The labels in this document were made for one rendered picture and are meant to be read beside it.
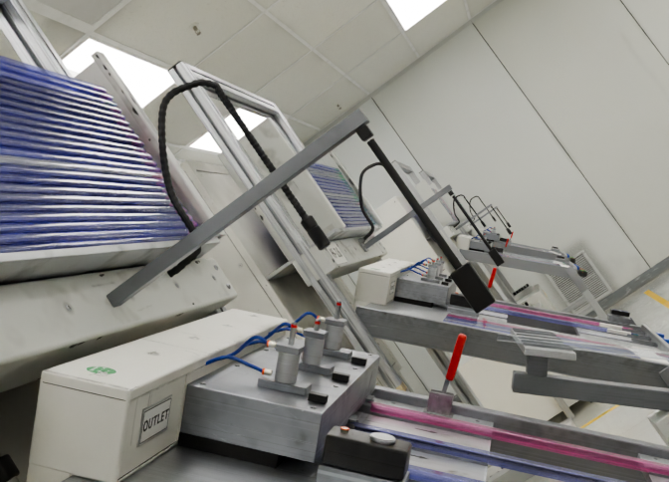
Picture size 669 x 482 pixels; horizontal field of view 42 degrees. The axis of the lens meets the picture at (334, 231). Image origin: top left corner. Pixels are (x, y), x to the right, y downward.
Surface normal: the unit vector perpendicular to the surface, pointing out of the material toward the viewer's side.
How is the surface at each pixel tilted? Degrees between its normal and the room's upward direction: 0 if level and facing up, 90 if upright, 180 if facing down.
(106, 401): 90
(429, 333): 90
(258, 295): 90
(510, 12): 90
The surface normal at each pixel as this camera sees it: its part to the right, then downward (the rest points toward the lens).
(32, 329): 0.80, -0.57
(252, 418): -0.21, 0.02
